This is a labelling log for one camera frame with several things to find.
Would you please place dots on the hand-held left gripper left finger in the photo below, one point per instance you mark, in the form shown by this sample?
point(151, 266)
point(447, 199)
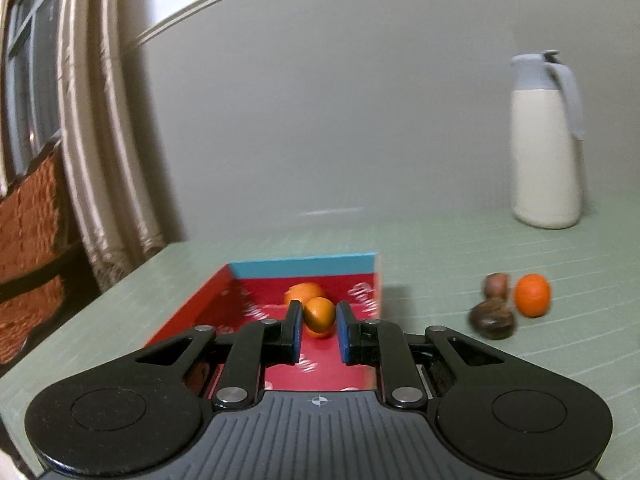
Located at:
point(296, 332)

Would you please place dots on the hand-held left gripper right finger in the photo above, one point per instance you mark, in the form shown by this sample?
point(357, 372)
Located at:
point(343, 332)

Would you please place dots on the small orange kumquat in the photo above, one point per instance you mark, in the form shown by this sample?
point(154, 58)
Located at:
point(319, 316)

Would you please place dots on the red cardboard box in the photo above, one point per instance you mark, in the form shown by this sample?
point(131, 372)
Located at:
point(320, 367)

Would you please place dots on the large orange mandarin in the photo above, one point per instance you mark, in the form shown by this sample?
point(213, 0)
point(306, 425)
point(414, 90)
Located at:
point(305, 291)

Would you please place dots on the brown round fruit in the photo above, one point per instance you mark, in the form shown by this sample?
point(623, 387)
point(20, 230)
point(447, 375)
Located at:
point(492, 319)
point(496, 285)

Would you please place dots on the beige curtain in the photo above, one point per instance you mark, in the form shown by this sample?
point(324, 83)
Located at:
point(100, 160)

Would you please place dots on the cream thermos jug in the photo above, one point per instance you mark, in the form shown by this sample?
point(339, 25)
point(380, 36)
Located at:
point(545, 160)

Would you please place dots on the wicker basket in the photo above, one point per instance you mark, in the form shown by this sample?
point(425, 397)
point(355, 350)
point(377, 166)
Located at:
point(30, 220)

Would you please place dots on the window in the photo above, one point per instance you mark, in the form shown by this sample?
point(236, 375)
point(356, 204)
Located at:
point(25, 85)

